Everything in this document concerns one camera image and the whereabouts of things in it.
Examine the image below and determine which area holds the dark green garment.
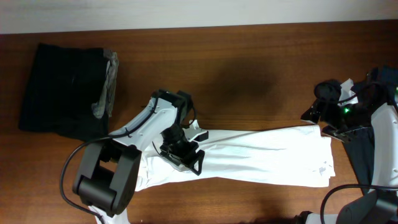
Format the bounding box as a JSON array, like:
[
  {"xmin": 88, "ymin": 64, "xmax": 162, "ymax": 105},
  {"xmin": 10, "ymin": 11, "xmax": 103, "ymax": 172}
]
[{"xmin": 343, "ymin": 66, "xmax": 397, "ymax": 185}]

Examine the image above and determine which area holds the white t-shirt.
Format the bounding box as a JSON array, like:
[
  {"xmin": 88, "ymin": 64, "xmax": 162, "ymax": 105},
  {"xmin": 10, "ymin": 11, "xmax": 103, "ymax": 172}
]
[{"xmin": 136, "ymin": 125, "xmax": 335, "ymax": 191}]

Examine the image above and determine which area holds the folded black garment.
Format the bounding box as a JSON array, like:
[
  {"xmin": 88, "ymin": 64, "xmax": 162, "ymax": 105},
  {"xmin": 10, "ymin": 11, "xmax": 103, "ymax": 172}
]
[{"xmin": 18, "ymin": 43, "xmax": 109, "ymax": 141}]

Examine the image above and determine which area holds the right black cable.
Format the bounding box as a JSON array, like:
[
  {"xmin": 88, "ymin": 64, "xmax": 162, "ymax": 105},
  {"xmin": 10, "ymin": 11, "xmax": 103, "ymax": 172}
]
[{"xmin": 313, "ymin": 80, "xmax": 398, "ymax": 224}]

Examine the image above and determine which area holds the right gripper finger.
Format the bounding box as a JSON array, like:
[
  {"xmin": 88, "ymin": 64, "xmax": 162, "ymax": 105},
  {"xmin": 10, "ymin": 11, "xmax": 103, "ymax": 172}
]
[
  {"xmin": 322, "ymin": 126, "xmax": 367, "ymax": 143},
  {"xmin": 300, "ymin": 105, "xmax": 320, "ymax": 124}
]

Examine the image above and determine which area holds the left black cable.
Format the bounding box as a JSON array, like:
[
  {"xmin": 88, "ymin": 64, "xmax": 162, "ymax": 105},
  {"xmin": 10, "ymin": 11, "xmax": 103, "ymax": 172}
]
[{"xmin": 58, "ymin": 96, "xmax": 198, "ymax": 224}]

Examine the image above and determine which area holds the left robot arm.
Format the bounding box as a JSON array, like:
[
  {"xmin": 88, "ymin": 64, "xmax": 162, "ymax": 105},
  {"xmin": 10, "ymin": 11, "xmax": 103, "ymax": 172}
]
[{"xmin": 72, "ymin": 90, "xmax": 208, "ymax": 223}]

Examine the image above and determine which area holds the black cable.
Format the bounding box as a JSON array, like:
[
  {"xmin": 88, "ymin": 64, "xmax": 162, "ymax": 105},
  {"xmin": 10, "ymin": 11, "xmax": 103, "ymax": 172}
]
[
  {"xmin": 58, "ymin": 96, "xmax": 198, "ymax": 224},
  {"xmin": 313, "ymin": 80, "xmax": 398, "ymax": 224}
]

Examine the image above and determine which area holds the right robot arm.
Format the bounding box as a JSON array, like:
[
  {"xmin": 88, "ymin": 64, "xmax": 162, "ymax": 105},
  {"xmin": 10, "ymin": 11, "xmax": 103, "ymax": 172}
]
[{"xmin": 293, "ymin": 66, "xmax": 397, "ymax": 224}]

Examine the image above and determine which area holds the folded grey garment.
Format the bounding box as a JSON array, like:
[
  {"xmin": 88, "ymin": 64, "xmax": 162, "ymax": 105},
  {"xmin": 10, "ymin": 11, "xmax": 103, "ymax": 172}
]
[{"xmin": 91, "ymin": 49, "xmax": 119, "ymax": 119}]

